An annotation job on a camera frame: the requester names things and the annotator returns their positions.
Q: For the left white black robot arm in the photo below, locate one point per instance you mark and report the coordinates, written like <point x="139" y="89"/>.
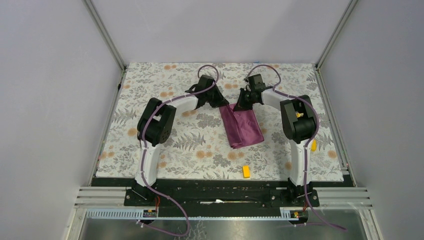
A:
<point x="155" y="127"/>

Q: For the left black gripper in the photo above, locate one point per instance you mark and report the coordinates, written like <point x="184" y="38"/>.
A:
<point x="220" y="100"/>

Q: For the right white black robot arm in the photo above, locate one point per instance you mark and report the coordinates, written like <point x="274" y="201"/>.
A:
<point x="300" y="125"/>

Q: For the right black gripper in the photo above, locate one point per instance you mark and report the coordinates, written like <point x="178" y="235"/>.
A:
<point x="240" y="105"/>

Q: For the purple satin napkin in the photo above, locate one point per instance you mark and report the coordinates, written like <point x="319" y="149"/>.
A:
<point x="241" y="127"/>

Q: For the floral tablecloth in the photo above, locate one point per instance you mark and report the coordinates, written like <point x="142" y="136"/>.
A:
<point x="198" y="147"/>

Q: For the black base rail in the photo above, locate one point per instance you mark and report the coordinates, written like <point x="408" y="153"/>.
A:
<point x="209" y="198"/>

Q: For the yellow block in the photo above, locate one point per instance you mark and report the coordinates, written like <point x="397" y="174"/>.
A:
<point x="313" y="146"/>
<point x="246" y="172"/>

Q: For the yellow block near front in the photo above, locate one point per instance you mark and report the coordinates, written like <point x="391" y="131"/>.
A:
<point x="246" y="172"/>

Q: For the yellow block at right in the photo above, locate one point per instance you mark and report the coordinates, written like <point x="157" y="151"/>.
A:
<point x="313" y="146"/>

